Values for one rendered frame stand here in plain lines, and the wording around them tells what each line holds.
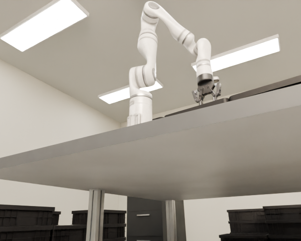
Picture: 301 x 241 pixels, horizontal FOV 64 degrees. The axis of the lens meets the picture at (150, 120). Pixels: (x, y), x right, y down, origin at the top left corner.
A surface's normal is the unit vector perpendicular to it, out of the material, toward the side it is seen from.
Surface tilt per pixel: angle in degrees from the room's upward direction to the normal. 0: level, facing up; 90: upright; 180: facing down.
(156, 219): 90
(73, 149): 90
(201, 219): 90
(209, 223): 90
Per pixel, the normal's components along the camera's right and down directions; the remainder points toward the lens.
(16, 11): 0.02, 0.92
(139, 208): -0.50, -0.33
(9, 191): 0.87, -0.22
